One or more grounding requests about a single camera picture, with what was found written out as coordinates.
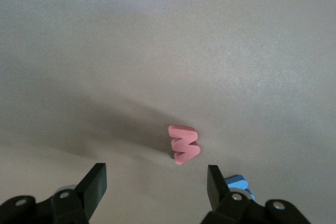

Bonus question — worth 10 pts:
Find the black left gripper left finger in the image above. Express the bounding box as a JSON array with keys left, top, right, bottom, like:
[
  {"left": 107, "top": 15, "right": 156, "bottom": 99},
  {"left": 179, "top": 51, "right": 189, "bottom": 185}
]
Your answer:
[{"left": 0, "top": 163, "right": 108, "bottom": 224}]

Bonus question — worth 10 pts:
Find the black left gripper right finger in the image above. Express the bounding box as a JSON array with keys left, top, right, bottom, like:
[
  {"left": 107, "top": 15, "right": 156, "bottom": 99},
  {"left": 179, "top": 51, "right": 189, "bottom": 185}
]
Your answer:
[{"left": 201, "top": 165, "right": 312, "bottom": 224}]

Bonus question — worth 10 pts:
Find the blue foam capital M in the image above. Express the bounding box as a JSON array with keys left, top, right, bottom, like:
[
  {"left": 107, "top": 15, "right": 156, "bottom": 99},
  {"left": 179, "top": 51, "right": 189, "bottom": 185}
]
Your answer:
[{"left": 224, "top": 175, "right": 256, "bottom": 201}]

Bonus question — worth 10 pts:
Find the pink foam small m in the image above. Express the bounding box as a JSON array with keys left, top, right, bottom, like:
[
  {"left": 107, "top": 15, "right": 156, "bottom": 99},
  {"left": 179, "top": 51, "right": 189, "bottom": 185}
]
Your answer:
[{"left": 167, "top": 125, "right": 201, "bottom": 166}]

